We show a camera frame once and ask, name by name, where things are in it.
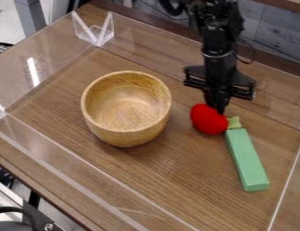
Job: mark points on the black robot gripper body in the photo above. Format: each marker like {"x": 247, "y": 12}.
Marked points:
{"x": 218, "y": 74}

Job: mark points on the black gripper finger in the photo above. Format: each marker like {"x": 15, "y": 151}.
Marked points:
{"x": 216, "y": 99}

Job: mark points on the red plush fruit green leaf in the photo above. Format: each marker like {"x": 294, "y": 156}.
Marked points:
{"x": 208, "y": 122}

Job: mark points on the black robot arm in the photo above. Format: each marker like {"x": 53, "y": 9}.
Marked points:
{"x": 219, "y": 25}

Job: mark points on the round wooden bowl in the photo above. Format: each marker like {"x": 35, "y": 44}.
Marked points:
{"x": 126, "y": 107}

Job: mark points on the green rectangular block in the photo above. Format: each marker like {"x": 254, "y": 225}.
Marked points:
{"x": 248, "y": 166}

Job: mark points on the grey pillar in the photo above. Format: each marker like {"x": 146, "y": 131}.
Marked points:
{"x": 31, "y": 16}

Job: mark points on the black metal stand base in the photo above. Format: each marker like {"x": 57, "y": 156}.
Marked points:
{"x": 20, "y": 215}

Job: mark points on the clear acrylic corner bracket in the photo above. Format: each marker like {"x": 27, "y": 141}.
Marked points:
{"x": 93, "y": 34}

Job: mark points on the clear acrylic tray enclosure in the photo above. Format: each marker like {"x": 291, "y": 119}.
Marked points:
{"x": 175, "y": 183}

